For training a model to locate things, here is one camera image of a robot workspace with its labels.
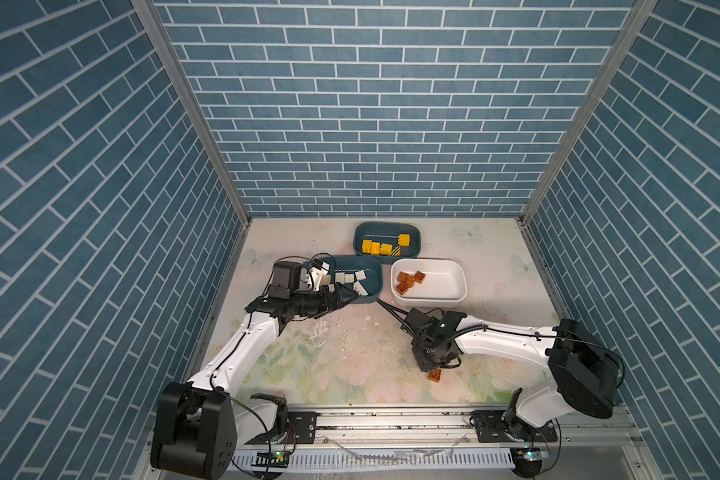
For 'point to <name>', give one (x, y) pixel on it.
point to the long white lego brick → (316, 275)
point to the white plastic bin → (428, 281)
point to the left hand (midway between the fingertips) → (348, 299)
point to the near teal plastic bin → (371, 264)
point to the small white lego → (349, 278)
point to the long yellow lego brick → (375, 248)
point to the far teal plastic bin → (389, 240)
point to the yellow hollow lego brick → (386, 249)
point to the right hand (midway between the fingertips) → (420, 360)
